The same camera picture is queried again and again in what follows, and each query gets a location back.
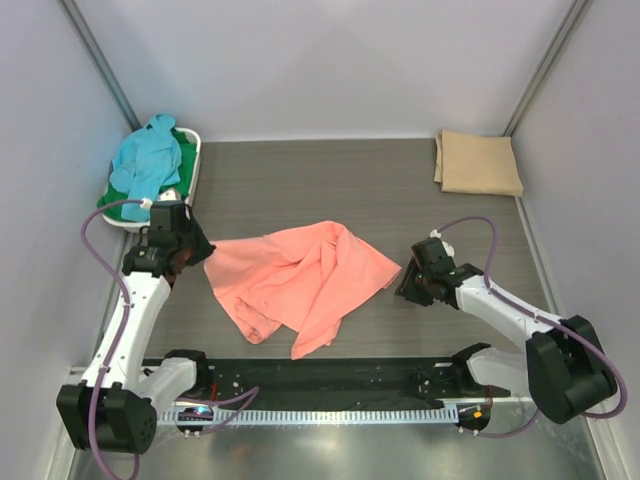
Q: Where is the white plastic laundry basket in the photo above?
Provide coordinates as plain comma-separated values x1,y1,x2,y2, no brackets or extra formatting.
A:
101,127,202,235

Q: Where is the salmon pink t shirt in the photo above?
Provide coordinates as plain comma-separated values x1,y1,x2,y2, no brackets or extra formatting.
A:
204,221,401,360

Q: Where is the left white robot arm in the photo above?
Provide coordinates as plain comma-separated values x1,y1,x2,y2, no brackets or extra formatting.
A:
56,200,215,454

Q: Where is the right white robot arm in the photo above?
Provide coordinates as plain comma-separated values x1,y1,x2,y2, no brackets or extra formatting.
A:
396,238,621,424

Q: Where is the light blue t shirt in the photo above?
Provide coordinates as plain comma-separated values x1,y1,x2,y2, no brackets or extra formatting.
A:
109,114,182,201

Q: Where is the green t shirt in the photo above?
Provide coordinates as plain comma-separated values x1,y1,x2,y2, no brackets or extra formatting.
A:
97,128,197,223

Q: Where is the folded beige t shirt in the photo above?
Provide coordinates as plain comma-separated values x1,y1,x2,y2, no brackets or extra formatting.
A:
434,130,524,197

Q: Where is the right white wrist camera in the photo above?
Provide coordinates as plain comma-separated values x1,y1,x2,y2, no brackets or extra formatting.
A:
429,229,455,257

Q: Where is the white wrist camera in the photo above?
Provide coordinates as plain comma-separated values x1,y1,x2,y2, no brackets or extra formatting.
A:
429,229,455,257
141,188,182,209

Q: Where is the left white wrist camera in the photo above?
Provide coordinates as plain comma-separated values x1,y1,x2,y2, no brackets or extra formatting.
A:
141,188,182,209

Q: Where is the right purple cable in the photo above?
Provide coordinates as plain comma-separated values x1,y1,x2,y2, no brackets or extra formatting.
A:
428,215,629,440

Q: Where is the white slotted cable duct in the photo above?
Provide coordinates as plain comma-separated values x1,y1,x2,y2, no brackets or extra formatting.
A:
158,404,459,427

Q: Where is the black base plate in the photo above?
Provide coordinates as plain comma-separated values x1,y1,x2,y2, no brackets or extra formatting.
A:
183,357,511,411

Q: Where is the left aluminium frame post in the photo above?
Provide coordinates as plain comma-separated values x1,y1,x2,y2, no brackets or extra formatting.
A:
58,0,141,131

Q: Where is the aluminium frame post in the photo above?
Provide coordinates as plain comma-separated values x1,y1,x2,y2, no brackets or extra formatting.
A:
58,0,141,131
503,0,593,137

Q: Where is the right aluminium frame post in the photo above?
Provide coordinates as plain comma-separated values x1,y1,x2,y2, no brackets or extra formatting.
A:
503,0,593,137

